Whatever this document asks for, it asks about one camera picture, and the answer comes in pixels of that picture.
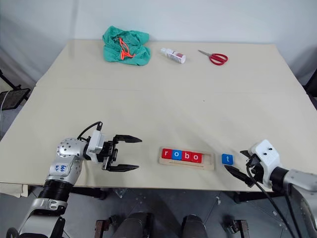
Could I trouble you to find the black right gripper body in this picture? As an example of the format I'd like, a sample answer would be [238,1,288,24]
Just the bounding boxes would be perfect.
[244,153,265,188]

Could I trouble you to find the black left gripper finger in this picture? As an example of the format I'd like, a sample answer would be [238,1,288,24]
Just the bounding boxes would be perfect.
[106,164,140,173]
[114,134,143,144]

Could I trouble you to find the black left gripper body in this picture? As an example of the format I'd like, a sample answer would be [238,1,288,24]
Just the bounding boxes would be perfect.
[98,135,120,172]

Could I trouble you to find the blue letter block t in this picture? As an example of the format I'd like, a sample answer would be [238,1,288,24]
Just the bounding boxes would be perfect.
[221,153,234,166]

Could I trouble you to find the wooden letter tray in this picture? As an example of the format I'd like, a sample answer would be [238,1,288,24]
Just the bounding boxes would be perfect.
[158,146,215,172]

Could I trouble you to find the dark rounded shape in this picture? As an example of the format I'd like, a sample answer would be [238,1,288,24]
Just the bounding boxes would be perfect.
[110,211,155,238]
[181,214,211,238]

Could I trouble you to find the green crumpled cloth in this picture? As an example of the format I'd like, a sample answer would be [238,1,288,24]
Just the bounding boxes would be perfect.
[102,25,152,67]

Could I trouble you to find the white spray bottle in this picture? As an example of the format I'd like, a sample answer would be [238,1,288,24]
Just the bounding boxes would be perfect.
[159,47,187,65]

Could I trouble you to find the black folding stand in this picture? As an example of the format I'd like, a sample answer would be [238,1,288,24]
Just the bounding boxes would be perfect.
[0,68,31,111]

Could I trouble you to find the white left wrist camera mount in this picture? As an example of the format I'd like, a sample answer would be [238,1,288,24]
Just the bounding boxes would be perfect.
[87,130,106,164]

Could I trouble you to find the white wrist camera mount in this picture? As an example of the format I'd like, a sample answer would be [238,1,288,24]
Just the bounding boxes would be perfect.
[248,139,283,187]
[87,130,106,164]

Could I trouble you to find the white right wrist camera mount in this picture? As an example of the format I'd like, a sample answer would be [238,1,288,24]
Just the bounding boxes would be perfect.
[248,139,283,187]

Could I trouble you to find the black table frame bar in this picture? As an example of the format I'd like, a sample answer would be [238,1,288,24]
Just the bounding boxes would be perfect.
[233,190,273,204]
[70,187,107,200]

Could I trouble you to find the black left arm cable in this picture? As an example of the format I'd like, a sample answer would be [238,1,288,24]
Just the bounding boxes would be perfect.
[76,120,104,141]

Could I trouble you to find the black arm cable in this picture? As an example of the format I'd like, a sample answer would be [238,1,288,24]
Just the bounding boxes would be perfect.
[246,161,306,238]
[76,120,104,141]

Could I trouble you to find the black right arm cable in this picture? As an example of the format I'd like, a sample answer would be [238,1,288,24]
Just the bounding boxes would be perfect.
[246,161,306,238]

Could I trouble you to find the orange cord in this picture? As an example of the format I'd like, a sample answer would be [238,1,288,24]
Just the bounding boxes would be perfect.
[118,37,136,61]

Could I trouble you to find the red handled scissors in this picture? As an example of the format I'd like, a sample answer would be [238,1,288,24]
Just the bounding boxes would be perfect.
[197,49,229,66]

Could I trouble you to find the white cable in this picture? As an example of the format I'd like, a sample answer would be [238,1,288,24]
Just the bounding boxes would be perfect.
[0,90,12,139]

